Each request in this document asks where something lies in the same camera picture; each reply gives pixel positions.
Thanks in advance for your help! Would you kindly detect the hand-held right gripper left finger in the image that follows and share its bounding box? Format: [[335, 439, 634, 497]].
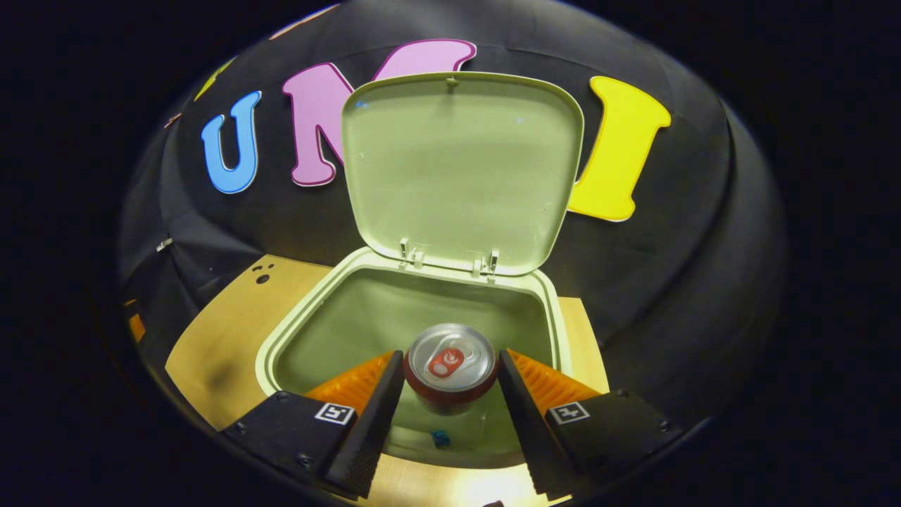
[[222, 350, 405, 501]]

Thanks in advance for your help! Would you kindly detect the wooden desktop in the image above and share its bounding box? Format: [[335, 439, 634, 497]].
[[165, 253, 610, 507]]

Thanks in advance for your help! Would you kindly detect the black backdrop cloth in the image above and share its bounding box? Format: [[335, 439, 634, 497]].
[[116, 0, 786, 423]]

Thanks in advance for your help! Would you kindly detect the red pop can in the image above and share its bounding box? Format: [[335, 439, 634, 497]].
[[403, 323, 499, 416]]

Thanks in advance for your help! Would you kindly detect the pale green desktop garbage bin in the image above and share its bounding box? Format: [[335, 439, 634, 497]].
[[255, 70, 585, 471]]

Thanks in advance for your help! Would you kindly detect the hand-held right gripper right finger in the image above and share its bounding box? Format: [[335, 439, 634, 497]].
[[498, 349, 682, 497]]

